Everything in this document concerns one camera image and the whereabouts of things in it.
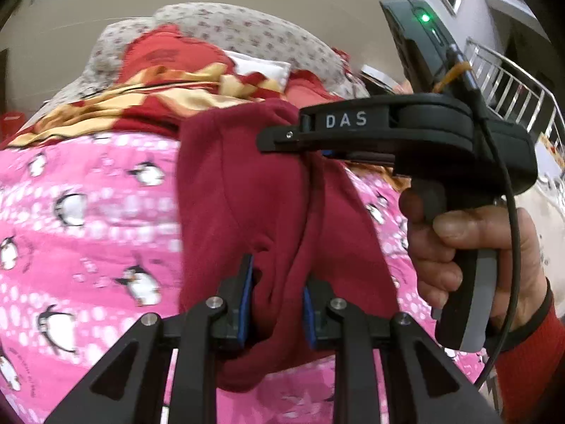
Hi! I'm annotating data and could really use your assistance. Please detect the dark red fleece garment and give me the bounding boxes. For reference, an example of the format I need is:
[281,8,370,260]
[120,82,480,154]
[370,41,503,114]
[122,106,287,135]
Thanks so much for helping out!
[176,100,398,393]

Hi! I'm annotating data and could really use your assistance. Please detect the red sleeve forearm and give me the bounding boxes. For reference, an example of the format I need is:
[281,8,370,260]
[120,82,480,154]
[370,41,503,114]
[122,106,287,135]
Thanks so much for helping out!
[495,289,564,423]

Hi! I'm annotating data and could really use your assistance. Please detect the right hand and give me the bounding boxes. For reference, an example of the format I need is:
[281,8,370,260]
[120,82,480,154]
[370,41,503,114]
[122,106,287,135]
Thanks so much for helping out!
[399,189,548,329]

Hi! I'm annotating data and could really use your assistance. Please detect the metal stair railing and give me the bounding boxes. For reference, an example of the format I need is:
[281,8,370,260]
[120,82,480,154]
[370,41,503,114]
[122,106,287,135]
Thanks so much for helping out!
[465,39,564,156]

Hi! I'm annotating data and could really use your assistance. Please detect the red heart cushion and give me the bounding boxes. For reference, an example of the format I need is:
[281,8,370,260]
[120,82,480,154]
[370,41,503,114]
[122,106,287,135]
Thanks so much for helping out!
[116,24,234,83]
[284,70,342,108]

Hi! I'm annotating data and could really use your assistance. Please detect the white pillow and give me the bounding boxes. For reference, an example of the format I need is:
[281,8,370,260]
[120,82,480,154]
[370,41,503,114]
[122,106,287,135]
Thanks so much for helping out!
[224,50,291,90]

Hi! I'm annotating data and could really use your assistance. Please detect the floral padded headboard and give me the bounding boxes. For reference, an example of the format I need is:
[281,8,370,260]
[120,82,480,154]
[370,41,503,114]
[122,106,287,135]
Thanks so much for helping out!
[30,2,369,123]

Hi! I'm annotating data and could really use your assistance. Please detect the red and yellow blanket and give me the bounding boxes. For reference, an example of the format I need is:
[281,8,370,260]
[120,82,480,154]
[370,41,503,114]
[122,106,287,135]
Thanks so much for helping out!
[0,61,289,152]

